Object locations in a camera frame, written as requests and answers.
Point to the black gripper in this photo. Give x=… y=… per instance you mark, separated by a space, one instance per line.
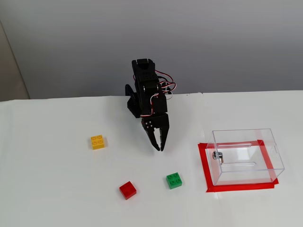
x=159 y=123

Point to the yellow lego brick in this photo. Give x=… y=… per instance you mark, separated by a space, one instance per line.
x=98 y=142

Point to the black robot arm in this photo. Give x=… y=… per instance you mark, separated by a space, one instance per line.
x=145 y=71

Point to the green lego brick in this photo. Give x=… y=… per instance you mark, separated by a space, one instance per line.
x=174 y=181

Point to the red lego brick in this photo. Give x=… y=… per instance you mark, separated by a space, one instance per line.
x=128 y=190

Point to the silver box lock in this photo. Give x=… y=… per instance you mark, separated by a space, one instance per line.
x=217 y=156

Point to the transparent plastic box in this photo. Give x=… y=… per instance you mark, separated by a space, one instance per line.
x=236 y=176

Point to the red tape frame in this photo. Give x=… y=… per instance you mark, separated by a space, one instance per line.
x=204 y=165

